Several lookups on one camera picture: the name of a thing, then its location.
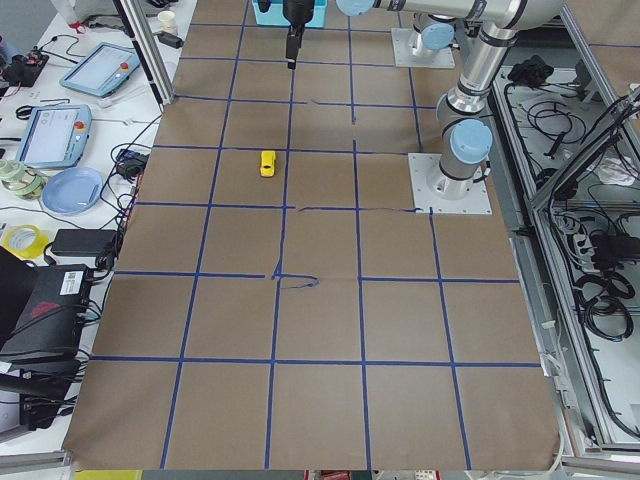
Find teach pendant near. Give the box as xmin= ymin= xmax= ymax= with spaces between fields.
xmin=16 ymin=105 xmax=92 ymax=169

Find green tape rolls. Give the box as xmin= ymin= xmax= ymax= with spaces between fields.
xmin=1 ymin=160 xmax=48 ymax=200

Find yellow beetle toy car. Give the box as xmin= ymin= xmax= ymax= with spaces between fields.
xmin=259 ymin=150 xmax=277 ymax=178

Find black power adapter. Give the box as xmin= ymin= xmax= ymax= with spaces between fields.
xmin=50 ymin=229 xmax=116 ymax=257

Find teal plastic storage bin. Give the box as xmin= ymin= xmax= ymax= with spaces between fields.
xmin=252 ymin=0 xmax=328 ymax=29

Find teach pendant far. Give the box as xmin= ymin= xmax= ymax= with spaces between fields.
xmin=59 ymin=42 xmax=140 ymax=98

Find yellow tape roll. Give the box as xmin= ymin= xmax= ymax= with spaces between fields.
xmin=2 ymin=225 xmax=49 ymax=260

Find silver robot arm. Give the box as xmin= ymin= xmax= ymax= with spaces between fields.
xmin=411 ymin=13 xmax=455 ymax=57
xmin=337 ymin=0 xmax=565 ymax=200

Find light blue plate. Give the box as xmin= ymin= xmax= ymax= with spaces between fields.
xmin=41 ymin=167 xmax=103 ymax=215

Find teach pendant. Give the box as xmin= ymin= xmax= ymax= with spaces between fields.
xmin=16 ymin=105 xmax=92 ymax=169
xmin=59 ymin=42 xmax=140 ymax=98

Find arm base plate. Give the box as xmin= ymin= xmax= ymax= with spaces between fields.
xmin=391 ymin=24 xmax=455 ymax=69
xmin=408 ymin=153 xmax=492 ymax=215

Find aluminium frame post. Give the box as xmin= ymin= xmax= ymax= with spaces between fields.
xmin=113 ymin=0 xmax=175 ymax=105

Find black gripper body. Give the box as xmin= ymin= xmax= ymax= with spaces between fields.
xmin=283 ymin=0 xmax=315 ymax=26

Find white paper cup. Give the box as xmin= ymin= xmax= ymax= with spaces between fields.
xmin=157 ymin=10 xmax=178 ymax=35

